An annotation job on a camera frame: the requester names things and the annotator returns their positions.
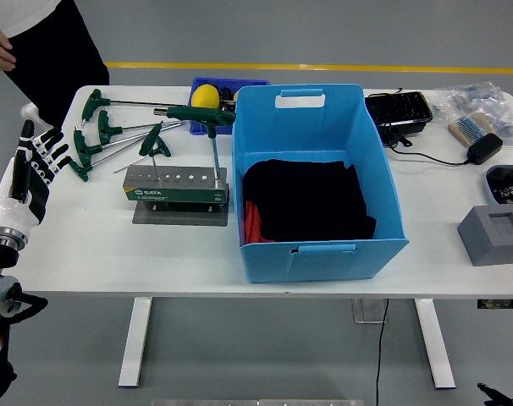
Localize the grey metal base plate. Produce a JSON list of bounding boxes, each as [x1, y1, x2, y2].
[[132, 201, 231, 228]]

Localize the white table leg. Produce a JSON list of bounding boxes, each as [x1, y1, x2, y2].
[[118, 297, 153, 388], [413, 298, 456, 390]]

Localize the blue bowl of parts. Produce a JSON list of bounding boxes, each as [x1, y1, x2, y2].
[[484, 163, 513, 215]]

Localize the green steel wrench stand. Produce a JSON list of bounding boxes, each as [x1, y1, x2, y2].
[[123, 165, 231, 206]]

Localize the red cloth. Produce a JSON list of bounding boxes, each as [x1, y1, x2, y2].
[[244, 200, 277, 245]]

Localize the large light blue storage box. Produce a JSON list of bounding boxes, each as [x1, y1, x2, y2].
[[232, 83, 411, 284]]

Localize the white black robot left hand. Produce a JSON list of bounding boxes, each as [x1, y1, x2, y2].
[[0, 119, 74, 238]]

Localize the black cloth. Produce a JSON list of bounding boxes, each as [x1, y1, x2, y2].
[[242, 158, 378, 243]]

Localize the black adapter cord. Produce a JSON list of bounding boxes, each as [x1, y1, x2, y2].
[[383, 122, 472, 167]]

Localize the taped resistor bundle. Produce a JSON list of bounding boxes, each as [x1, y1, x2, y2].
[[448, 112, 494, 148]]

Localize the small dark blue bin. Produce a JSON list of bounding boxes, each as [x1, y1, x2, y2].
[[189, 76, 271, 136]]

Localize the grey under-table bracket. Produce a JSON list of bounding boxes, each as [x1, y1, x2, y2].
[[351, 298, 389, 325]]

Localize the person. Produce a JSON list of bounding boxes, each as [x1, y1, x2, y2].
[[0, 0, 111, 132]]

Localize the yellow foam ball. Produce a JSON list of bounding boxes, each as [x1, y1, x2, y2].
[[190, 84, 221, 110]]

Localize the small black part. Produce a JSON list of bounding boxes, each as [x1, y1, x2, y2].
[[218, 86, 237, 113]]

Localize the black hanging cable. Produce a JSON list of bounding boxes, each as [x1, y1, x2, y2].
[[373, 298, 391, 406]]

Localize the black power adapter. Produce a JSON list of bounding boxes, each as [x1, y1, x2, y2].
[[466, 132, 505, 166]]

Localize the black plastic tray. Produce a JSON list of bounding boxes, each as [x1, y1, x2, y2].
[[364, 91, 434, 147]]

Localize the grey hollow block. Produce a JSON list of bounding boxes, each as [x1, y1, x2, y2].
[[456, 205, 513, 267]]

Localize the small green T-handle hex wrench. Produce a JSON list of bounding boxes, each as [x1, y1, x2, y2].
[[138, 121, 173, 182]]

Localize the thin steel rod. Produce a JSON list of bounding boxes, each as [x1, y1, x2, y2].
[[113, 154, 151, 174]]

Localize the clear plastic parts bags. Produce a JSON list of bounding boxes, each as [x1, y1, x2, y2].
[[432, 81, 513, 149]]

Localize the large green T-handle hex wrench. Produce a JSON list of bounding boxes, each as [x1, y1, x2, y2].
[[152, 105, 237, 182]]

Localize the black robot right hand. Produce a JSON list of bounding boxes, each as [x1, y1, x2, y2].
[[477, 382, 513, 406]]

